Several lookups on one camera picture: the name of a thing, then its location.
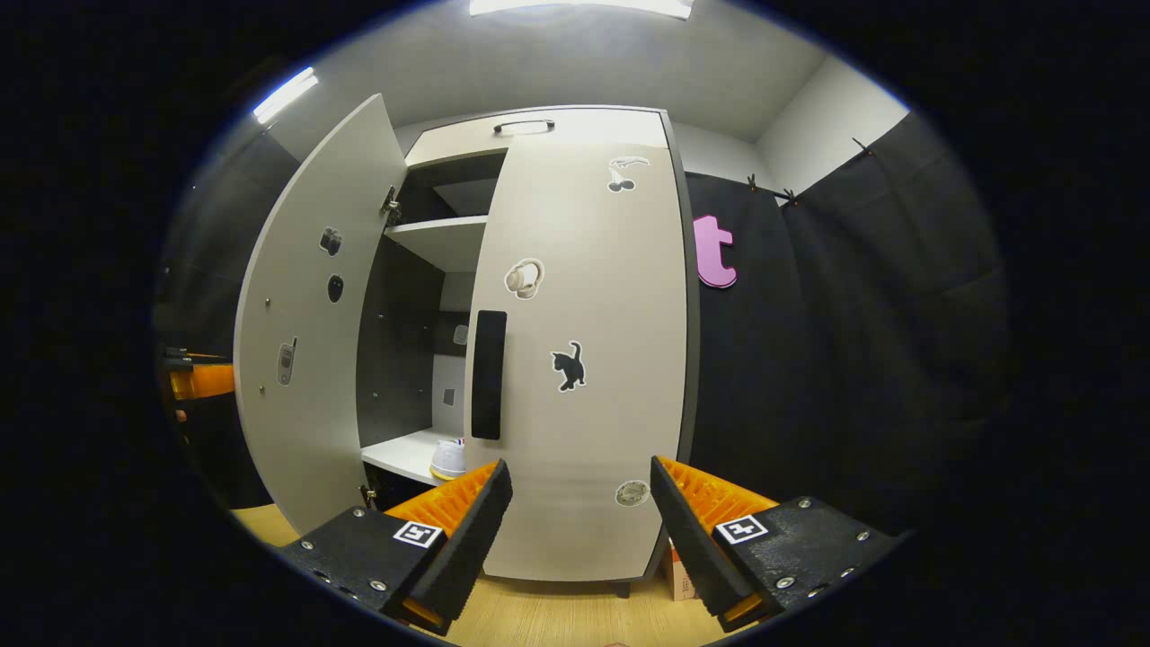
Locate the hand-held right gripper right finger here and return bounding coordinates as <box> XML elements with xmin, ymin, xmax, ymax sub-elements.
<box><xmin>647</xmin><ymin>456</ymin><xmax>926</xmax><ymax>634</ymax></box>

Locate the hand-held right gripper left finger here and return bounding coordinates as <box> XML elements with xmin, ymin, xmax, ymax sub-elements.
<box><xmin>280</xmin><ymin>458</ymin><xmax>515</xmax><ymax>637</ymax></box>

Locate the white canvas shoe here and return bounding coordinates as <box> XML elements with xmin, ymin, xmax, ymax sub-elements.
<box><xmin>429</xmin><ymin>438</ymin><xmax>468</xmax><ymax>482</ymax></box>

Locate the cabinet door with phone sticker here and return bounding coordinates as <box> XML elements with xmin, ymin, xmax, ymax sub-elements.
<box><xmin>234</xmin><ymin>93</ymin><xmax>410</xmax><ymax>537</ymax></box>

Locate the cabinet door with cat sticker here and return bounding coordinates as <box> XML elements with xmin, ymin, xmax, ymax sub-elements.
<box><xmin>463</xmin><ymin>135</ymin><xmax>691</xmax><ymax>582</ymax></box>

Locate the grey shoe cabinet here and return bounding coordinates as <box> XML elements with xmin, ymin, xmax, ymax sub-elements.
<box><xmin>357</xmin><ymin>106</ymin><xmax>702</xmax><ymax>598</ymax></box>

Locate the brown and white book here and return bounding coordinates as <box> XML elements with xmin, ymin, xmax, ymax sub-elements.
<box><xmin>663</xmin><ymin>539</ymin><xmax>703</xmax><ymax>601</ymax></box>

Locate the black backdrop cloth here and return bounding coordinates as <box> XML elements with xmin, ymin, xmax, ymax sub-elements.
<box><xmin>153</xmin><ymin>112</ymin><xmax>1012</xmax><ymax>540</ymax></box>

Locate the small ceiling light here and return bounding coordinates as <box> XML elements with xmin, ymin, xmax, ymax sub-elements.
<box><xmin>252</xmin><ymin>67</ymin><xmax>319</xmax><ymax>125</ymax></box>

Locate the large ceiling light panel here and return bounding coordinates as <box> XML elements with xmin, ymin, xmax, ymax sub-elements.
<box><xmin>469</xmin><ymin>0</ymin><xmax>694</xmax><ymax>21</ymax></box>

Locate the cabinet drawer with black handle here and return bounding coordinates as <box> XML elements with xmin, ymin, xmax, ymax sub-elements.
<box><xmin>404</xmin><ymin>108</ymin><xmax>670</xmax><ymax>167</ymax></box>

